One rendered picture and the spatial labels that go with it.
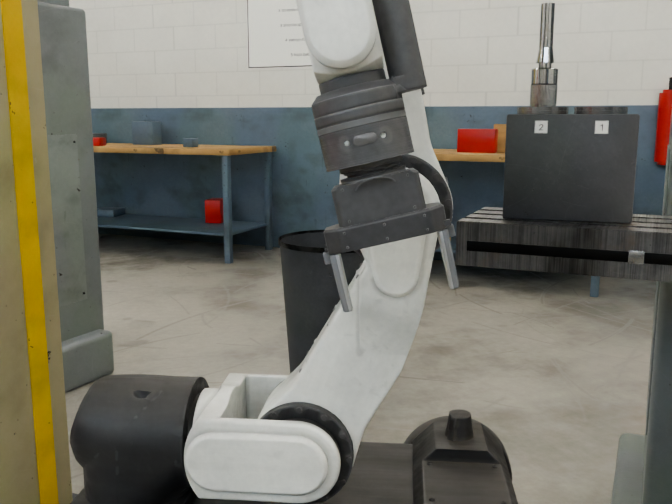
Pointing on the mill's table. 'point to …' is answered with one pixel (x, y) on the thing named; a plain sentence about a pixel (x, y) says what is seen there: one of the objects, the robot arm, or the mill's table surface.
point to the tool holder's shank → (546, 36)
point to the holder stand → (570, 164)
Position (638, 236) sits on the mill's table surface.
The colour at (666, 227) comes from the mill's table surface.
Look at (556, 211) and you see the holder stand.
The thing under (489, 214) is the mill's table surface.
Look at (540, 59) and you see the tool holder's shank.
